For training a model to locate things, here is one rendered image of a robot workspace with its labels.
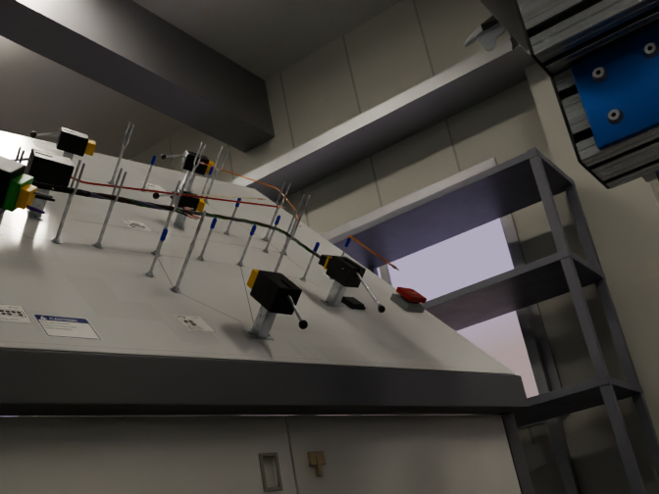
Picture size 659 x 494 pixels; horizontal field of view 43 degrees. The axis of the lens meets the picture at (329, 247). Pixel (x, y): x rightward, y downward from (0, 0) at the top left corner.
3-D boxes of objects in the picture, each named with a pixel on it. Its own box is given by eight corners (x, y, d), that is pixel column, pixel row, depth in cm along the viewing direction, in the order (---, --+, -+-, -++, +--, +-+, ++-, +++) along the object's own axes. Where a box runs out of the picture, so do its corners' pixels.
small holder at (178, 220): (143, 213, 170) (155, 180, 168) (185, 224, 174) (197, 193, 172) (146, 220, 166) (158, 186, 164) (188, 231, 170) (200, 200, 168)
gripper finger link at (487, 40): (469, 58, 174) (510, 38, 172) (459, 34, 176) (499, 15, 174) (472, 64, 177) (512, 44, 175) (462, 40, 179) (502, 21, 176)
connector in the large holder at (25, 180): (15, 199, 117) (23, 172, 116) (34, 207, 118) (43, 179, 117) (0, 208, 112) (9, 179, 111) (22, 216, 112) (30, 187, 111)
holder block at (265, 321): (278, 365, 122) (302, 305, 120) (236, 325, 131) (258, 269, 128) (301, 366, 125) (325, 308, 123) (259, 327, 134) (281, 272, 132)
